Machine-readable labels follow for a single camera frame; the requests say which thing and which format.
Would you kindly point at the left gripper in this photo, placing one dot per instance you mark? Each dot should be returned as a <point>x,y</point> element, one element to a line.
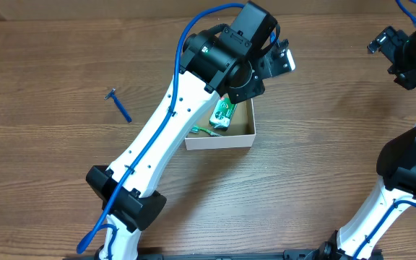
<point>271,64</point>

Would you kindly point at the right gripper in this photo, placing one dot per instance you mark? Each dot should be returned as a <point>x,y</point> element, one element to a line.
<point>396,48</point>

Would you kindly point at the green white soap bar package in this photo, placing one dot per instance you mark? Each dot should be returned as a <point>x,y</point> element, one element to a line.
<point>222,114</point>

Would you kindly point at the green white toothbrush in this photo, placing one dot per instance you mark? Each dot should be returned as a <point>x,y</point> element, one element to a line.
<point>198,129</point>

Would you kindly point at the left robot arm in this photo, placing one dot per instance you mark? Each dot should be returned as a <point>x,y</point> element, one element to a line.
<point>225,60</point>

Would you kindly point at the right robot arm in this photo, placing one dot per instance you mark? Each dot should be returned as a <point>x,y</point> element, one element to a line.
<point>395,189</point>

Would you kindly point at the white cardboard box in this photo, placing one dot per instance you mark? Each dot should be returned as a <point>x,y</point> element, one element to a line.
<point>240,133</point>

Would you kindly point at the blue disposable razor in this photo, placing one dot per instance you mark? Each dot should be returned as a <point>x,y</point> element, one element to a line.
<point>124,112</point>

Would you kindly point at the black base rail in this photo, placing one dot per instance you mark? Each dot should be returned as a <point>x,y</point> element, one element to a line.
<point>292,254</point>

